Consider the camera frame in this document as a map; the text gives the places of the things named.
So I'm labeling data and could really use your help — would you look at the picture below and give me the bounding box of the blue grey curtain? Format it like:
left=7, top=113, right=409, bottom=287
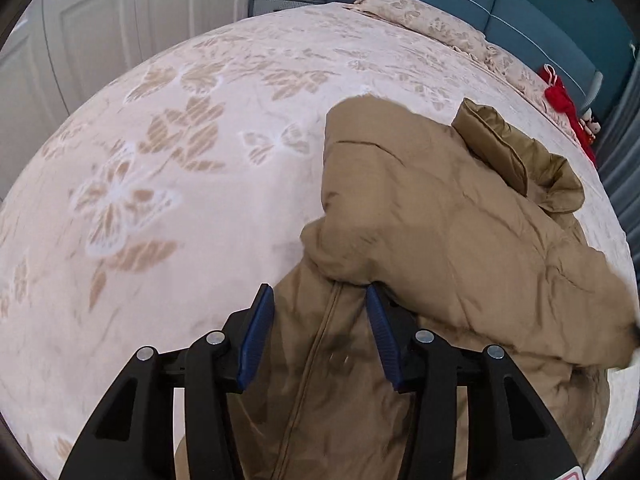
left=597, top=40, right=640, bottom=267

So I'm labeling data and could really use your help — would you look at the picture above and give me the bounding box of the butterfly print pillow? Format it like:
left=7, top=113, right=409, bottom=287
left=481, top=40, right=585, bottom=147
left=355, top=0, right=488, bottom=58

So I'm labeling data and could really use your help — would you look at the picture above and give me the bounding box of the butterfly print bed blanket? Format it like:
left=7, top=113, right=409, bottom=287
left=0, top=2, right=640, bottom=480

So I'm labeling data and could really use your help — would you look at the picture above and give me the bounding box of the red cloth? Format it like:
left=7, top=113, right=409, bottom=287
left=537, top=64, right=599, bottom=165

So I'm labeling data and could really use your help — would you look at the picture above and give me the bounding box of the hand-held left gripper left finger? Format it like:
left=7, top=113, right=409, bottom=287
left=59, top=284, right=276, bottom=480

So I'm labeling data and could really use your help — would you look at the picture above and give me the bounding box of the blue nightstand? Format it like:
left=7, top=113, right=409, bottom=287
left=248, top=0, right=331, bottom=21

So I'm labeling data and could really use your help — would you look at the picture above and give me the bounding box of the pair of dolls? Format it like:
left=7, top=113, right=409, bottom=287
left=580, top=109, right=604, bottom=147

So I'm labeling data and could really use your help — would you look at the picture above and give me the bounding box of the white wardrobe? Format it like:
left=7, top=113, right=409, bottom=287
left=0, top=0, right=281, bottom=128

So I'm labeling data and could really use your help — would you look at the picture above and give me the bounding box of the tan puffer jacket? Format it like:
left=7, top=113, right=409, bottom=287
left=172, top=95, right=640, bottom=480

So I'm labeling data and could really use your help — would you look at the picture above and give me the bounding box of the blue upholstered headboard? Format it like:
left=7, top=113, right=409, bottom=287
left=332, top=0, right=606, bottom=111

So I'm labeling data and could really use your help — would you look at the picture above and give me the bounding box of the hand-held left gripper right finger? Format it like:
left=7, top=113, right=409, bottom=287
left=365, top=284, right=583, bottom=480

